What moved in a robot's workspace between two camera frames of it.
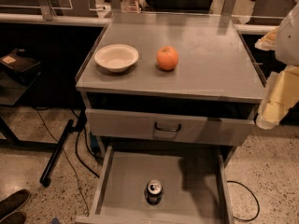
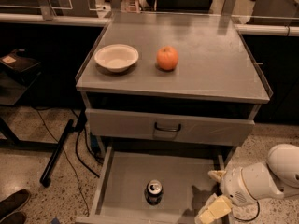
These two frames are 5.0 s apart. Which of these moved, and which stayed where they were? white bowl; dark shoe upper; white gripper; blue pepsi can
Moved: white gripper
Stayed: white bowl; blue pepsi can; dark shoe upper
